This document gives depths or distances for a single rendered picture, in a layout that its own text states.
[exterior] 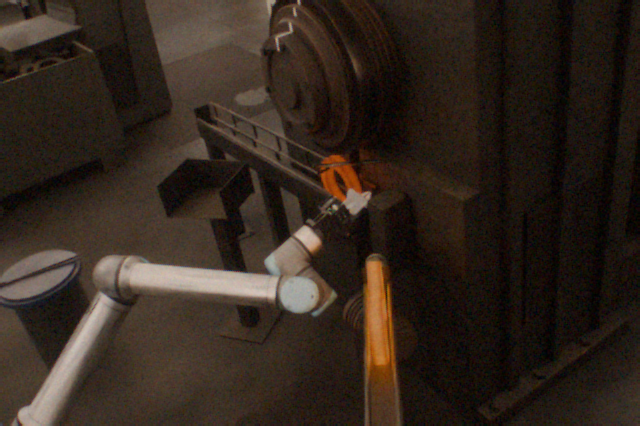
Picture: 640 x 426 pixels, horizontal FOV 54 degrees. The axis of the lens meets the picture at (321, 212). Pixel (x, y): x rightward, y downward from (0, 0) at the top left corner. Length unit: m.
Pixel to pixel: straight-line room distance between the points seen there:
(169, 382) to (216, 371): 0.18
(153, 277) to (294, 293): 0.39
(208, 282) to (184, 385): 0.89
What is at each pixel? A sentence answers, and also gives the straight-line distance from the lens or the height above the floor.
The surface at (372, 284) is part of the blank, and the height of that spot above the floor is 0.77.
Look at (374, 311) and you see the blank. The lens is 1.41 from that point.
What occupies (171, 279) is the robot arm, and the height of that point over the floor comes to 0.76.
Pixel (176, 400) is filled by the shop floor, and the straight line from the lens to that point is 2.49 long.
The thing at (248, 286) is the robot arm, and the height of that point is 0.74.
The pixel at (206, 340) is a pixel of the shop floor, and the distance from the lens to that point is 2.66.
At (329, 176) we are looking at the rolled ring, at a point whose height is 0.76.
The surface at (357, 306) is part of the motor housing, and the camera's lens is 1.84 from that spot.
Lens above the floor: 1.75
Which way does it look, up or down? 33 degrees down
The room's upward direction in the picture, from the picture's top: 11 degrees counter-clockwise
